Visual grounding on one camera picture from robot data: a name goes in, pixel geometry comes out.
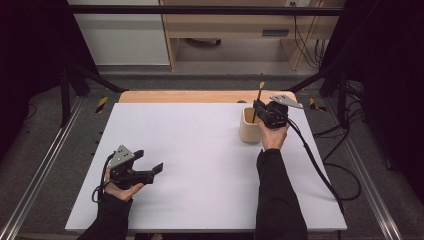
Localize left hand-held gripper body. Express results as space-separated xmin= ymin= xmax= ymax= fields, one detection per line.
xmin=107 ymin=144 xmax=156 ymax=190

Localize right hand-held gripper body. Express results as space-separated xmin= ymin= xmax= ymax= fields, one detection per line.
xmin=261 ymin=94 xmax=305 ymax=130

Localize thin dark-handled paint brush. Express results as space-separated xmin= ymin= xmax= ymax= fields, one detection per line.
xmin=251 ymin=81 xmax=266 ymax=124

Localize beige square cup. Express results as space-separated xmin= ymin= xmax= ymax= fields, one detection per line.
xmin=238 ymin=106 xmax=265 ymax=145

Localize person's left hand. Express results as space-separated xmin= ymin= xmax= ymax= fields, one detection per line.
xmin=103 ymin=168 xmax=145 ymax=203

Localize person's right hand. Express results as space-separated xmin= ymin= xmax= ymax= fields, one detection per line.
xmin=257 ymin=119 xmax=290 ymax=152

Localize yellow clamp right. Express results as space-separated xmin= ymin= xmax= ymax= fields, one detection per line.
xmin=308 ymin=97 xmax=328 ymax=113

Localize yellow clamp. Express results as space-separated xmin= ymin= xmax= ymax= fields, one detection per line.
xmin=95 ymin=96 xmax=110 ymax=114
xmin=308 ymin=97 xmax=328 ymax=113

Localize white table cover sheet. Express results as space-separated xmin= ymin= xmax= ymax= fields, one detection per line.
xmin=64 ymin=102 xmax=348 ymax=233

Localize yellow clamp left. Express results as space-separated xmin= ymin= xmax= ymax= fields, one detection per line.
xmin=95 ymin=96 xmax=110 ymax=114

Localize black metal stand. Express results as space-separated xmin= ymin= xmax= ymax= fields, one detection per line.
xmin=287 ymin=63 xmax=349 ymax=129
xmin=59 ymin=63 xmax=129 ymax=128

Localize wooden table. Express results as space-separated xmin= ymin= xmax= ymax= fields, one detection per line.
xmin=118 ymin=90 xmax=298 ymax=105

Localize light wooden desk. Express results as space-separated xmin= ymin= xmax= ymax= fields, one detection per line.
xmin=159 ymin=0 xmax=348 ymax=72

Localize white cabinet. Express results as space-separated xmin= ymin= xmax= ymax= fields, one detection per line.
xmin=66 ymin=0 xmax=171 ymax=66

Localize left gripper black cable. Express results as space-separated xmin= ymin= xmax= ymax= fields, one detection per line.
xmin=91 ymin=152 xmax=117 ymax=204

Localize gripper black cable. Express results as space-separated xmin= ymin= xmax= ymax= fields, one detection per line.
xmin=91 ymin=152 xmax=117 ymax=204
xmin=286 ymin=118 xmax=346 ymax=216

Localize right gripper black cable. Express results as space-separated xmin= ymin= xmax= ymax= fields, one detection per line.
xmin=286 ymin=118 xmax=346 ymax=216

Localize black floor cable bundle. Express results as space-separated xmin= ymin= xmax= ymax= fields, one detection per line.
xmin=313 ymin=81 xmax=368 ymax=161

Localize hanging black cables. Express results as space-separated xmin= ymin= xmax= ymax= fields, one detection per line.
xmin=289 ymin=1 xmax=329 ymax=70

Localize aluminium floor rail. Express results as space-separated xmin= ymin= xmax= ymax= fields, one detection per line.
xmin=0 ymin=96 xmax=86 ymax=240
xmin=324 ymin=98 xmax=404 ymax=240

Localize black floor cable loop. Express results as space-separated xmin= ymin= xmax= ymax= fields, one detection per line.
xmin=323 ymin=161 xmax=363 ymax=202

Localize black horizontal frame bar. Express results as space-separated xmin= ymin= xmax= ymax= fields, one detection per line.
xmin=68 ymin=4 xmax=346 ymax=16

